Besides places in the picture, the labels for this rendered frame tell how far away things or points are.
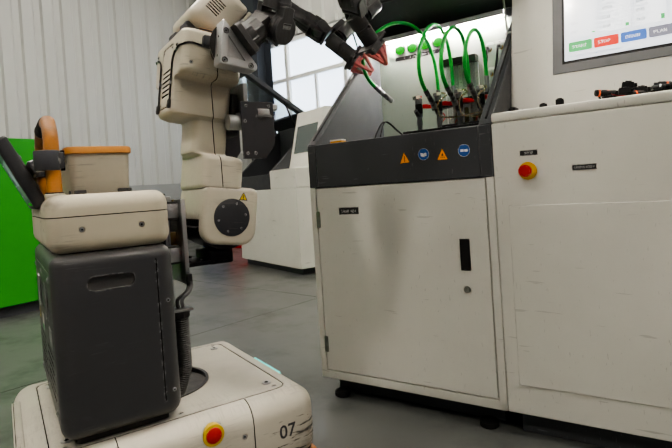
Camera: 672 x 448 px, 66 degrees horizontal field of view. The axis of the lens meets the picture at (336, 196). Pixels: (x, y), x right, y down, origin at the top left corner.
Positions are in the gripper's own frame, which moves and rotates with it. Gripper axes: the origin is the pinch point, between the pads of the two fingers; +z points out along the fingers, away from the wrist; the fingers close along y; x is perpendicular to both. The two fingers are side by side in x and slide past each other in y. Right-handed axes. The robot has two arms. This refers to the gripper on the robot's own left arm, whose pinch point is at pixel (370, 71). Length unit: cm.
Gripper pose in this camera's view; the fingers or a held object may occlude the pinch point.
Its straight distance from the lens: 198.7
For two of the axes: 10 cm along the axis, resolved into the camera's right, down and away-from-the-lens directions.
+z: 7.9, 6.1, 0.5
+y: -2.3, 2.3, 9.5
